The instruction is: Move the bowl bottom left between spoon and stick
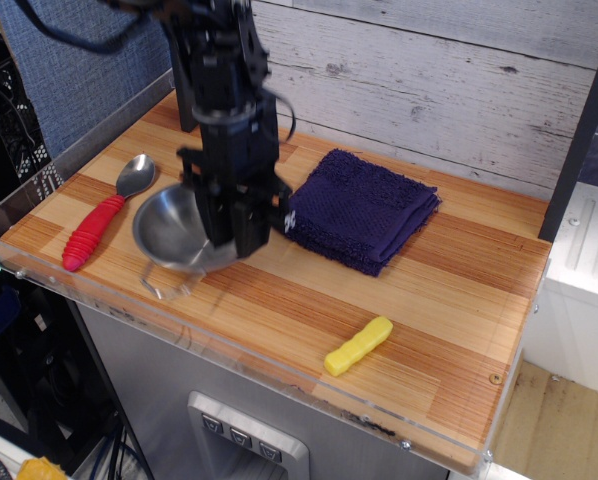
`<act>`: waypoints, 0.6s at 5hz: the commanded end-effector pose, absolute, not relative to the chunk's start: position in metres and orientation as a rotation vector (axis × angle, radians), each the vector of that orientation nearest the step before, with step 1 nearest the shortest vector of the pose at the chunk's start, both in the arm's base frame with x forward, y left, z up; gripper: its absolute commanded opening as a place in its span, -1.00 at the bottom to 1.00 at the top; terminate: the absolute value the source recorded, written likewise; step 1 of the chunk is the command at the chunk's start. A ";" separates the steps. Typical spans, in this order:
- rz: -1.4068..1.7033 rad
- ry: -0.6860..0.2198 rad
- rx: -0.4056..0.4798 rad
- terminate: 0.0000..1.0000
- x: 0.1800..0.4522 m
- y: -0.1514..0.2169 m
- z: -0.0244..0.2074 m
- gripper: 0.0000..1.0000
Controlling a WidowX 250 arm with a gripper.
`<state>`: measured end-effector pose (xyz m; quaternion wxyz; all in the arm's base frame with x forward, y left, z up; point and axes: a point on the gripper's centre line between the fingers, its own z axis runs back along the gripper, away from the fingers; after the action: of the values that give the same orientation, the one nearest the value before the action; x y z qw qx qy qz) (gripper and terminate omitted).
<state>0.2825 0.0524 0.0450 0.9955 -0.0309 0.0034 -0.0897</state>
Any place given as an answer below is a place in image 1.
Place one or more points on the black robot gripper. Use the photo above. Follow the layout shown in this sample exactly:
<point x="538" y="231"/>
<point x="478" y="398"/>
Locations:
<point x="237" y="191"/>

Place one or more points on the stainless steel bowl with handles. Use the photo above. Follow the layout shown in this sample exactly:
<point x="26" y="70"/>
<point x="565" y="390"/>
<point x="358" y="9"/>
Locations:
<point x="168" y="229"/>

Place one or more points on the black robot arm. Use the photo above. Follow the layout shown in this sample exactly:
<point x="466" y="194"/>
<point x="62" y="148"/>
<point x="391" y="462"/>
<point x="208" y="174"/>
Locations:
<point x="223" y="56"/>

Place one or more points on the yellow plastic stick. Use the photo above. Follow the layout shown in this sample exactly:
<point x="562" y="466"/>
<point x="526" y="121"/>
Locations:
<point x="357" y="347"/>

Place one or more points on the purple folded towel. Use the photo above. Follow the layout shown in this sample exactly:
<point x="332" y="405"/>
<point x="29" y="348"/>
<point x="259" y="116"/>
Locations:
<point x="358" y="213"/>

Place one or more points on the silver button panel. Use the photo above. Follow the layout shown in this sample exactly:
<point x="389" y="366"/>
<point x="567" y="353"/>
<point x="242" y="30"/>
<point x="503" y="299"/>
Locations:
<point x="234" y="445"/>

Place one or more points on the clear acrylic table guard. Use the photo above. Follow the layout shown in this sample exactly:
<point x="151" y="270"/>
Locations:
<point x="255" y="335"/>

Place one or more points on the black plastic crate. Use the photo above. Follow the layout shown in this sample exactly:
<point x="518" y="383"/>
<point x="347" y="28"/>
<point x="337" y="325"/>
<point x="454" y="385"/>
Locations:
<point x="22" y="148"/>

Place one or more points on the white ribbed box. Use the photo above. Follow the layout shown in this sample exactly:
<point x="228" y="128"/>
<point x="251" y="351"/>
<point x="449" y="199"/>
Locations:
<point x="561" y="334"/>

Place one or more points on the red handled metal spoon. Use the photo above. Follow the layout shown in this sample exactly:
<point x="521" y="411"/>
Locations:
<point x="136" y="176"/>

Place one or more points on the dark grey left post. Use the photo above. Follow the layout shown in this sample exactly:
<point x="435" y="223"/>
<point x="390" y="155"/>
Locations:
<point x="181" y="100"/>

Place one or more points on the dark grey post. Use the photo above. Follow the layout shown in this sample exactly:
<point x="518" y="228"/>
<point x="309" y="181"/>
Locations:
<point x="572" y="166"/>
<point x="181" y="100"/>

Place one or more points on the dark grey right post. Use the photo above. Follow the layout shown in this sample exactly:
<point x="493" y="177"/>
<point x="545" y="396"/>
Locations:
<point x="572" y="166"/>

